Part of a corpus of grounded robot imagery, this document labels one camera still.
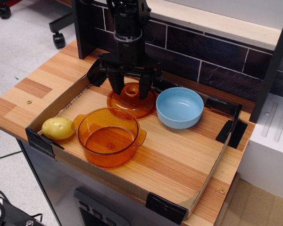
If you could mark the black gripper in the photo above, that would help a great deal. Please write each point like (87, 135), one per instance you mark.
(130, 59)

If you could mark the orange transparent pot lid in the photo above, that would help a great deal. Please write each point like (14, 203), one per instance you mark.
(129, 100)

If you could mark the orange transparent pot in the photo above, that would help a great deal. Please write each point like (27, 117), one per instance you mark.
(109, 136)

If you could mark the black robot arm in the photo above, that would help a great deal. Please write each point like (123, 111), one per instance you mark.
(130, 18)

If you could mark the light blue bowl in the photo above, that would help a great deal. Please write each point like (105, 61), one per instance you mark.
(179, 108)

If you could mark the black office chair base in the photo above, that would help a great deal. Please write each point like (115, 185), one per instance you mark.
(57, 25)

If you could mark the yellow toy potato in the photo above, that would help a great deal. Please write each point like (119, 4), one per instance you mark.
(57, 128)

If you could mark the cardboard fence with black tape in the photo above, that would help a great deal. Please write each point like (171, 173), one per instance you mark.
(170, 168)

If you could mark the grey toy oven front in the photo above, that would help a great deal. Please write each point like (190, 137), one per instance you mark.
(94, 213)

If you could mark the black caster wheel top left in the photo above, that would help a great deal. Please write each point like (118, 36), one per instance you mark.
(5, 12)

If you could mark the white toy sink unit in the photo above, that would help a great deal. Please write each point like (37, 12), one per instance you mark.
(262, 162)

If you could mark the black left shelf post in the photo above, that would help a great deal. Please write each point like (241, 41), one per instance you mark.
(84, 27)

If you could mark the black shelf post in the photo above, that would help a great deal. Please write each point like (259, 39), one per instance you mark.
(268, 80)
(84, 27)

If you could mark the black right shelf post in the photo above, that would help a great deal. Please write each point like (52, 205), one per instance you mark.
(268, 80)

